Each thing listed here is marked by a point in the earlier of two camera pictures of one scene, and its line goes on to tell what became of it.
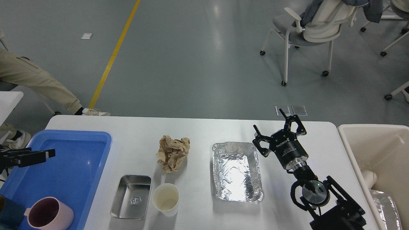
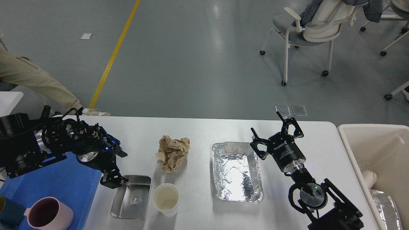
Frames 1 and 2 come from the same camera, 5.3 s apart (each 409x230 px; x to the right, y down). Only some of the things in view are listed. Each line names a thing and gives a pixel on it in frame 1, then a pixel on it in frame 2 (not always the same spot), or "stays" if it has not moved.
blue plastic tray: x=73 y=176 stays
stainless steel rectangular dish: x=131 y=197 stays
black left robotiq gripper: x=26 y=158 -> x=102 y=157
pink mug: x=49 y=213 stays
